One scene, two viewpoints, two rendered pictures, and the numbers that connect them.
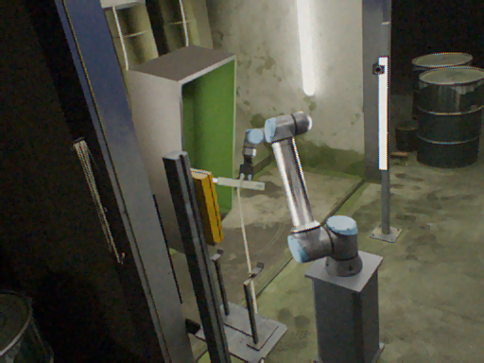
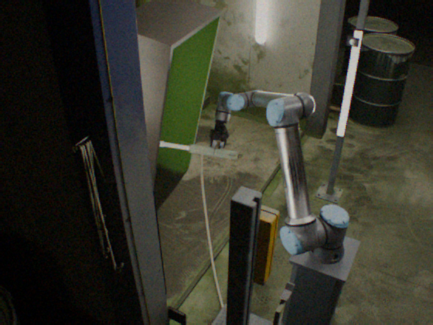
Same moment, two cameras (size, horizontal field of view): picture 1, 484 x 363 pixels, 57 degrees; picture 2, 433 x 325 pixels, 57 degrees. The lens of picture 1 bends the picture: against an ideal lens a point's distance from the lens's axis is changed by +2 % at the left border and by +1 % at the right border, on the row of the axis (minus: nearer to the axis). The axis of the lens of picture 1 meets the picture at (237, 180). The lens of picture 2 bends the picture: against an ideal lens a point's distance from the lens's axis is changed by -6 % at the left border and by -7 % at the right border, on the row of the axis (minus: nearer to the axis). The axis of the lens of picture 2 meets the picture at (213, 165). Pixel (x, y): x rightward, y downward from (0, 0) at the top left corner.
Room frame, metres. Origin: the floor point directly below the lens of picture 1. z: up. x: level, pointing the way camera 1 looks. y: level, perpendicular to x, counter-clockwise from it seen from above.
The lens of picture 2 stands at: (0.55, 0.41, 2.29)
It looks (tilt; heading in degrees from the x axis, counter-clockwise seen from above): 36 degrees down; 348
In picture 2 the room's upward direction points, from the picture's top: straight up
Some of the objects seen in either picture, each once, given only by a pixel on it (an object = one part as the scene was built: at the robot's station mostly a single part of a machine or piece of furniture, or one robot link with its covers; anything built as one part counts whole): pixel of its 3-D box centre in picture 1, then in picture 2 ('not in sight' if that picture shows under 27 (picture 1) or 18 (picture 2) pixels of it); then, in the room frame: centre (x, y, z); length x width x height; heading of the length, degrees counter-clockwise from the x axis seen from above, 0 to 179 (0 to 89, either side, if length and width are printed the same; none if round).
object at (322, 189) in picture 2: (386, 233); (329, 193); (2.99, -1.12, 0.01); 0.20 x 0.20 x 0.01; 49
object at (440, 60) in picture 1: (441, 60); (373, 25); (4.74, -2.38, 0.86); 0.54 x 0.54 x 0.01
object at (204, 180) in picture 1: (199, 207); (251, 244); (1.32, 0.14, 1.42); 0.12 x 0.06 x 0.26; 49
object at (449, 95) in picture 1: (448, 118); (378, 81); (4.12, -2.17, 0.44); 0.59 x 0.58 x 0.89; 153
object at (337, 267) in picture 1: (343, 257); (327, 244); (1.88, -0.48, 0.69); 0.19 x 0.19 x 0.10
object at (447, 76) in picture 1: (451, 77); (386, 44); (4.12, -2.17, 0.86); 0.54 x 0.54 x 0.01
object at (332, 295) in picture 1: (346, 312); (316, 288); (1.88, -0.48, 0.32); 0.31 x 0.31 x 0.64; 49
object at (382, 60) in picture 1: (383, 115); (349, 86); (2.96, -1.10, 1.02); 0.06 x 0.02 x 0.83; 49
